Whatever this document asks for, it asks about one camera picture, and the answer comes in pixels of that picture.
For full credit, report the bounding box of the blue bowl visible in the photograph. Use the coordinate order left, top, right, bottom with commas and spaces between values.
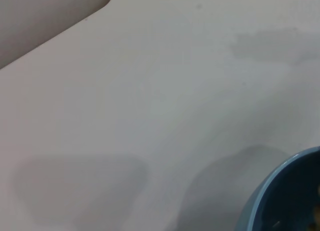
239, 145, 320, 231

